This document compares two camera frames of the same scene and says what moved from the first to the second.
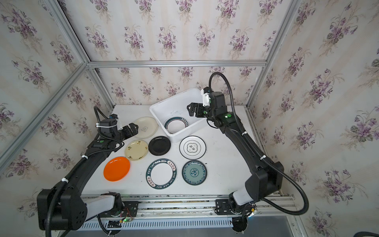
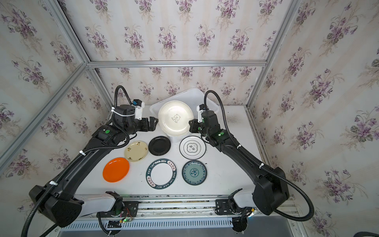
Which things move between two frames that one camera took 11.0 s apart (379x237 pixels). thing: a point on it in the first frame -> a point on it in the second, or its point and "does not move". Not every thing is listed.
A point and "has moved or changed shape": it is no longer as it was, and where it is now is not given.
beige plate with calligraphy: x=136 y=150 does not move
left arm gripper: x=128 y=130 -> x=149 y=124
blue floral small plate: x=194 y=173 does not move
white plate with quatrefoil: x=192 y=147 does not move
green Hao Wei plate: x=161 y=174 does not move
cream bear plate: x=147 y=127 has moved or changed shape
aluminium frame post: x=101 y=89 does not move
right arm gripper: x=198 y=109 -> x=195 y=126
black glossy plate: x=159 y=145 does not move
